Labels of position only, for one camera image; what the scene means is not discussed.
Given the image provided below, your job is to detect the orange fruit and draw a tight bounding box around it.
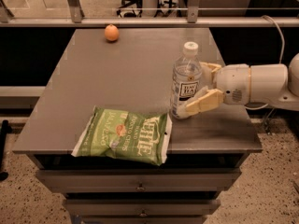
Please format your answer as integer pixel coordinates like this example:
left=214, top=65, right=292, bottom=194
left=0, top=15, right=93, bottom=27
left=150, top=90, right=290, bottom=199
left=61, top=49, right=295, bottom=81
left=105, top=24, right=120, bottom=42

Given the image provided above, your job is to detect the black stand at left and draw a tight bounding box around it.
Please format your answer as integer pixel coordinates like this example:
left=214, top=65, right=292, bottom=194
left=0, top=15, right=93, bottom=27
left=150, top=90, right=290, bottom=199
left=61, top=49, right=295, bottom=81
left=0, top=119, right=12, bottom=181

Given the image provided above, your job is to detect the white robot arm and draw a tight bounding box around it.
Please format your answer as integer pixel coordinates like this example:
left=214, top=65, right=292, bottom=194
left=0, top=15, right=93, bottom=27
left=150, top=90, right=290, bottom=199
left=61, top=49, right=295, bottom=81
left=178, top=54, right=299, bottom=119

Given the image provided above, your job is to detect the grey drawer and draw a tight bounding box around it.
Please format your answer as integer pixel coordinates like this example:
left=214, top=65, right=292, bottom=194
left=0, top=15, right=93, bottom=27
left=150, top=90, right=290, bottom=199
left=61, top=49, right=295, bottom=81
left=64, top=199, right=220, bottom=217
left=36, top=169, right=241, bottom=193

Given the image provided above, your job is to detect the upper grey drawer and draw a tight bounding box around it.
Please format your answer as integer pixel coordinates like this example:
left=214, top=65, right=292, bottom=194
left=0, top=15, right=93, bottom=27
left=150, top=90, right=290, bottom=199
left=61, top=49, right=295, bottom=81
left=36, top=169, right=241, bottom=193

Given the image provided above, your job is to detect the green jalapeno chip bag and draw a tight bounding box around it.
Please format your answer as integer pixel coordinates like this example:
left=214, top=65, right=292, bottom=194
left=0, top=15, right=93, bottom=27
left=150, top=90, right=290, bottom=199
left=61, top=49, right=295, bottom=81
left=72, top=107, right=172, bottom=166

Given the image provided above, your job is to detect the clear plastic water bottle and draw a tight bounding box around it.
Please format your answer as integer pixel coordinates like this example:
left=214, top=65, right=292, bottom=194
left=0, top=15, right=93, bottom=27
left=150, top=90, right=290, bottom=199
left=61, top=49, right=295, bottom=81
left=171, top=41, right=202, bottom=119

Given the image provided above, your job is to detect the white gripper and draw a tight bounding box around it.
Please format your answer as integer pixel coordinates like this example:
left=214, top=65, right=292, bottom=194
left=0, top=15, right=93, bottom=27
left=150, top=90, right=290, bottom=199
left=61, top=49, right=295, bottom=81
left=177, top=62, right=250, bottom=116

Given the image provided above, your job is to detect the grey drawer cabinet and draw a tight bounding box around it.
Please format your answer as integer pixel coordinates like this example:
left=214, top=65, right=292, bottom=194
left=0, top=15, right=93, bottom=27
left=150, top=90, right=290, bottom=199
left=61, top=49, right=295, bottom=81
left=13, top=28, right=262, bottom=224

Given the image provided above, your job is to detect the lower grey drawer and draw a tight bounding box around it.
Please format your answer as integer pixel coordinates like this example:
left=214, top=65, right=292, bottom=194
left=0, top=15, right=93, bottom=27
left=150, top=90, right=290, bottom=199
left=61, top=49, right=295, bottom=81
left=64, top=199, right=220, bottom=217

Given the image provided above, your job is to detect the black office chair base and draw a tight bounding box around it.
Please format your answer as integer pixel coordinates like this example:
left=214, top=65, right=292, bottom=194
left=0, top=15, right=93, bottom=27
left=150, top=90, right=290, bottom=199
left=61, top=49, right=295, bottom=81
left=117, top=0, right=142, bottom=18

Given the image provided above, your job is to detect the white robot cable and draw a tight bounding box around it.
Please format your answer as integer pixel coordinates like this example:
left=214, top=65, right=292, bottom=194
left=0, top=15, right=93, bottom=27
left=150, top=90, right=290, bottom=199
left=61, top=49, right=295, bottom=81
left=244, top=14, right=286, bottom=111

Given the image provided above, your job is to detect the metal railing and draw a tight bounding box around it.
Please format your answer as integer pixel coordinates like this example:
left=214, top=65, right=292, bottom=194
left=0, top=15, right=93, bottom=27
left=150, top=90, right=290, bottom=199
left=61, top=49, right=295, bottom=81
left=0, top=0, right=299, bottom=28

